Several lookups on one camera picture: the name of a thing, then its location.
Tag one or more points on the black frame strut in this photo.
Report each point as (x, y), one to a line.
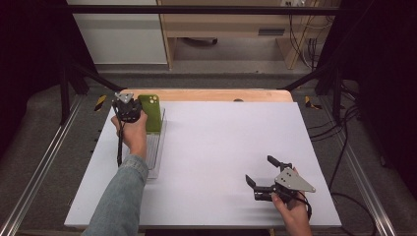
(314, 77)
(95, 77)

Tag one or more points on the light wooden desk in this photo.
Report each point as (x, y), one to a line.
(229, 28)

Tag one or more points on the clear plastic storage container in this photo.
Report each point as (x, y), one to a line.
(156, 147)

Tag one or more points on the yellow black tape mark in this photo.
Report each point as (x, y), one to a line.
(100, 102)

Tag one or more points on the person's right hand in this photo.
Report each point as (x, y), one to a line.
(293, 214)

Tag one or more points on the white cabinet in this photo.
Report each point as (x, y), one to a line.
(121, 36)

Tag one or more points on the wooden table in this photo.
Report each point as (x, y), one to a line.
(213, 95)

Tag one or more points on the white table mat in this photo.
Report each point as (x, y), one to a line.
(213, 164)

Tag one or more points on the aluminium floor rail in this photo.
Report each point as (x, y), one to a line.
(367, 183)
(36, 170)

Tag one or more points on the black horizontal frame bar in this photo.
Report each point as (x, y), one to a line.
(203, 9)

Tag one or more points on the green phone case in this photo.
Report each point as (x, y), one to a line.
(150, 113)

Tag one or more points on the white power strip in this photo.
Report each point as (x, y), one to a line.
(294, 3)

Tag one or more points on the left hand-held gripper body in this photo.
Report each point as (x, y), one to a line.
(126, 108)

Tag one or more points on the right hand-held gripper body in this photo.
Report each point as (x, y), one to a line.
(288, 183)

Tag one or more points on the person's left hand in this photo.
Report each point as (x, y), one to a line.
(133, 132)

